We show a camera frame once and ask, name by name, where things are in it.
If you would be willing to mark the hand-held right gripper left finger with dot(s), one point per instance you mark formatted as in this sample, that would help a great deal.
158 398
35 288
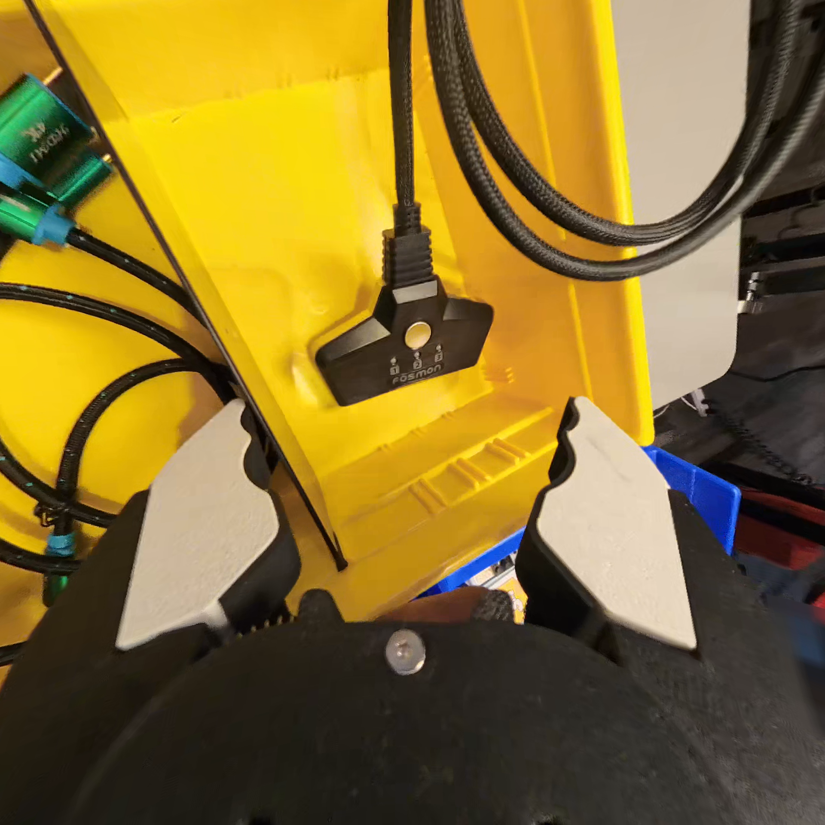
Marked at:
193 541

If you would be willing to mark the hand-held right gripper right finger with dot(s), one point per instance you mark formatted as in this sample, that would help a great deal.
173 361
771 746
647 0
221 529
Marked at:
612 541

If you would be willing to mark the blue plastic bin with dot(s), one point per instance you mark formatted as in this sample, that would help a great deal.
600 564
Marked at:
702 490

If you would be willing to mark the yellow plastic bin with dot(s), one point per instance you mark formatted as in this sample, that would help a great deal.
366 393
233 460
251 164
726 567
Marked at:
258 193

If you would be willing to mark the person's right hand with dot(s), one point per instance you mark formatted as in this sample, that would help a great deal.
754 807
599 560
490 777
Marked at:
445 606

